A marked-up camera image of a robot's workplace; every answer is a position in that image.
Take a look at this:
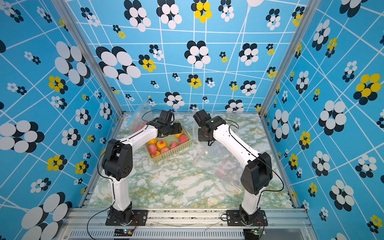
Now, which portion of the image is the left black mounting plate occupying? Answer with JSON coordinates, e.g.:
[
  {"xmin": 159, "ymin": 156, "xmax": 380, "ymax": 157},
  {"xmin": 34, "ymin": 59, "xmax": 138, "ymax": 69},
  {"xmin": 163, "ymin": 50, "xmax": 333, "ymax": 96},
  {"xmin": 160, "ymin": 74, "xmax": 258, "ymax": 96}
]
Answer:
[{"xmin": 106, "ymin": 209, "xmax": 149, "ymax": 226}]

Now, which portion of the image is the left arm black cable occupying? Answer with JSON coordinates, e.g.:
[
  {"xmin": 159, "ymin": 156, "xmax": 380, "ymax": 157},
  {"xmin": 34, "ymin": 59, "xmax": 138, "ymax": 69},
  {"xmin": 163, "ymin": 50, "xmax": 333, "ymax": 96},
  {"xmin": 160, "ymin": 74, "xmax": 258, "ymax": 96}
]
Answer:
[{"xmin": 86, "ymin": 203, "xmax": 116, "ymax": 240}]

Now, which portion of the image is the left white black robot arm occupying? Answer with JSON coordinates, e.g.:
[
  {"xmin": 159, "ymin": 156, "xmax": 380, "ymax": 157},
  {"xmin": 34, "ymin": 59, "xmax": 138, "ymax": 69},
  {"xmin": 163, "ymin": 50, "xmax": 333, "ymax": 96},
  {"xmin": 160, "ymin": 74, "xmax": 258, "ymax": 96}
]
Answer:
[{"xmin": 101, "ymin": 110, "xmax": 182, "ymax": 225}]

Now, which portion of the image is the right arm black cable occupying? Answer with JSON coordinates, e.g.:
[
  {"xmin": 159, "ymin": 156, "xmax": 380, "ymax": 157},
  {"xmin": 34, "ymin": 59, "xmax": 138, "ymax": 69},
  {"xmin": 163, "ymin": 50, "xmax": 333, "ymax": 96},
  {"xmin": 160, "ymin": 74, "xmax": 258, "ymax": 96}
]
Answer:
[{"xmin": 224, "ymin": 119, "xmax": 285, "ymax": 193}]

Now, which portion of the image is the black mounting plate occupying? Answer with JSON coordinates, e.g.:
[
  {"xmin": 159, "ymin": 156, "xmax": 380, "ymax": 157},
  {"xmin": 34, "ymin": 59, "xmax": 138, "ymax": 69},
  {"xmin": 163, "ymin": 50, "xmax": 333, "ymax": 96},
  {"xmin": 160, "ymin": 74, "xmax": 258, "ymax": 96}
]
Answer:
[
  {"xmin": 226, "ymin": 210, "xmax": 269, "ymax": 227},
  {"xmin": 106, "ymin": 209, "xmax": 149, "ymax": 226}
]

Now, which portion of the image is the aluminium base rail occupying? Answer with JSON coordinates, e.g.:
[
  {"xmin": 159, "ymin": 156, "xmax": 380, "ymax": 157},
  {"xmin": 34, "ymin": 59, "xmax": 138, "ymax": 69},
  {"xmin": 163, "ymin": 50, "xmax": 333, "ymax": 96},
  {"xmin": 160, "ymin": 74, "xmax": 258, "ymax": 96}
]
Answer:
[{"xmin": 57, "ymin": 208, "xmax": 318, "ymax": 240}]

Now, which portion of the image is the pale green plastic basket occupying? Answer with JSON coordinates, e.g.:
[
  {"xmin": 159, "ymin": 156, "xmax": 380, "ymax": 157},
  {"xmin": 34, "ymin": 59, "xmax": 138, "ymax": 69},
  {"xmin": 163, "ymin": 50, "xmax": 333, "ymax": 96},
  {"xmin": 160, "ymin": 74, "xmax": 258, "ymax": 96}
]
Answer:
[{"xmin": 145, "ymin": 120, "xmax": 192, "ymax": 163}]

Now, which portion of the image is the clear zip-top bag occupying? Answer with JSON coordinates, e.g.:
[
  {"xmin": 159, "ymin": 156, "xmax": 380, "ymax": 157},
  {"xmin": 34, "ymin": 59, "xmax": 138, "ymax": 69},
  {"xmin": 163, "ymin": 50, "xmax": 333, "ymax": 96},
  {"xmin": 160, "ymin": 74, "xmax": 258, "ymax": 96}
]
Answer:
[{"xmin": 126, "ymin": 96, "xmax": 152, "ymax": 134}]

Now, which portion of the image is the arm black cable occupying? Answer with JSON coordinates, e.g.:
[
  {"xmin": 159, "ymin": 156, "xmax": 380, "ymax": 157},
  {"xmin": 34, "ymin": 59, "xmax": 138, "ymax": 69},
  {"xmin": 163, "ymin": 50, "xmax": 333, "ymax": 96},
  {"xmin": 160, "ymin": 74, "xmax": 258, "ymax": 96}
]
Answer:
[
  {"xmin": 224, "ymin": 119, "xmax": 285, "ymax": 193},
  {"xmin": 86, "ymin": 203, "xmax": 116, "ymax": 240}
]

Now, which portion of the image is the plain yellow peach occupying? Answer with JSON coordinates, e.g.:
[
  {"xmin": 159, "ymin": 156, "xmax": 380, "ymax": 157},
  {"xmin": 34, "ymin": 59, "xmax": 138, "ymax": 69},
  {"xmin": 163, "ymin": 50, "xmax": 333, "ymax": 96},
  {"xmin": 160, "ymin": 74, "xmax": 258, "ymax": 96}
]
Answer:
[{"xmin": 148, "ymin": 138, "xmax": 157, "ymax": 145}]

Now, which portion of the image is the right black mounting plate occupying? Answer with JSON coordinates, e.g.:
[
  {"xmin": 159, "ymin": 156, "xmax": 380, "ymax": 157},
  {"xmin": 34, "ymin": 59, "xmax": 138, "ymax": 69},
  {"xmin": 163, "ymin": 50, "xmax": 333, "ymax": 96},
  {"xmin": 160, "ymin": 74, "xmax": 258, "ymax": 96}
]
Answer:
[{"xmin": 226, "ymin": 210, "xmax": 269, "ymax": 227}]

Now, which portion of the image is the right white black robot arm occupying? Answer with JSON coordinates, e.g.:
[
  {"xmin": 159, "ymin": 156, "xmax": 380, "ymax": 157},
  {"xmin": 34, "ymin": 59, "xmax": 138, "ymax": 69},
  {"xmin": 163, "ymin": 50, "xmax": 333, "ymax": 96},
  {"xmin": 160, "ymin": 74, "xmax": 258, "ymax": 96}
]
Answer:
[{"xmin": 193, "ymin": 110, "xmax": 273, "ymax": 226}]

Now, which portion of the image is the yellow red blush peach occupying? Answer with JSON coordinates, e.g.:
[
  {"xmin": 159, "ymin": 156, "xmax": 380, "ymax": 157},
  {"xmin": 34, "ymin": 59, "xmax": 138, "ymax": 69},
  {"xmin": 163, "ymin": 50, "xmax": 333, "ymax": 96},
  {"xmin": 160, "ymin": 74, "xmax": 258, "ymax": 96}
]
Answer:
[{"xmin": 156, "ymin": 140, "xmax": 168, "ymax": 150}]

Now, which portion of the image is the pink peach right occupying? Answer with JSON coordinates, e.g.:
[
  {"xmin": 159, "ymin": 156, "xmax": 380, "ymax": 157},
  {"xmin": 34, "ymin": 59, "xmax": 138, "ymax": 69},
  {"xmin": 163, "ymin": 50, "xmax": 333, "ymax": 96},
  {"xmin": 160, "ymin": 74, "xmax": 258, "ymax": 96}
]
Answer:
[{"xmin": 179, "ymin": 135, "xmax": 189, "ymax": 144}]

